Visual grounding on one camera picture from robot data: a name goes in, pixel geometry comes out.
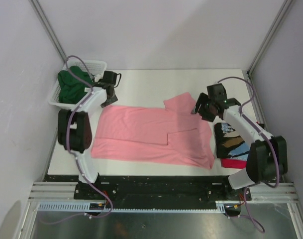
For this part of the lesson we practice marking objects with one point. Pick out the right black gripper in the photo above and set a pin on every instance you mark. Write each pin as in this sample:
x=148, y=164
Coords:
x=202, y=99

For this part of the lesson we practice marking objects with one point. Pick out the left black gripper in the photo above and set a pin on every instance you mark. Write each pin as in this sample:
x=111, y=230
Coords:
x=107, y=102

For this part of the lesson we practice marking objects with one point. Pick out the pink t-shirt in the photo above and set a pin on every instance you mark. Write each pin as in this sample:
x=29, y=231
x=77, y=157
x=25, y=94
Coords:
x=168, y=135

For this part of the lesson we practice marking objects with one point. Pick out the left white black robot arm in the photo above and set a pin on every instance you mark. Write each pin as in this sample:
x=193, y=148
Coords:
x=74, y=128

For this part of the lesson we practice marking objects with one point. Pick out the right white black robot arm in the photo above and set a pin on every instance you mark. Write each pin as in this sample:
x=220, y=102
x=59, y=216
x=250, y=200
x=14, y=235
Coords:
x=267, y=158

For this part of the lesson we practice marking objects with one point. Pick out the green t-shirt in basket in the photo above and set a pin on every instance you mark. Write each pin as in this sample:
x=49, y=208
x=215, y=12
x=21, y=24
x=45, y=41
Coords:
x=72, y=90

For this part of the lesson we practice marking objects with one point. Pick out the black printed folded t-shirt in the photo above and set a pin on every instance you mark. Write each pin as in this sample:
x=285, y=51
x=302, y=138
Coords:
x=229, y=143

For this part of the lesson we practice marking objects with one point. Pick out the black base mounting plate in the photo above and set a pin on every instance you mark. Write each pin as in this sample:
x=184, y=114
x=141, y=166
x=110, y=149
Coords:
x=121, y=187

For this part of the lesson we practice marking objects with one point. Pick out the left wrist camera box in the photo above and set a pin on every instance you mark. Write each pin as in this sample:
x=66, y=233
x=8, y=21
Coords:
x=111, y=78

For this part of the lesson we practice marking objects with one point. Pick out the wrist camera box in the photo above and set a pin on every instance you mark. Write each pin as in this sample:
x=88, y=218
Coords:
x=217, y=92
x=111, y=78

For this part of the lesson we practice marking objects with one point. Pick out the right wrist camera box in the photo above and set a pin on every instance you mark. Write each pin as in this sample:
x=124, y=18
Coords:
x=217, y=92

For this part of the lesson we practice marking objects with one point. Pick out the left aluminium frame post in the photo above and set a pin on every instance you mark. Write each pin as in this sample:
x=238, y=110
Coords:
x=40, y=13

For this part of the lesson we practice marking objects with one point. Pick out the aluminium frame post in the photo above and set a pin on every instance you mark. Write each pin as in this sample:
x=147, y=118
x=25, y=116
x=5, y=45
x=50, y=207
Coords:
x=273, y=30
x=40, y=13

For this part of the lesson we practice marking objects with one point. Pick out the right aluminium frame post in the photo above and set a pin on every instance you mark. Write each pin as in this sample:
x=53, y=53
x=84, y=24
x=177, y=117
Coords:
x=273, y=30

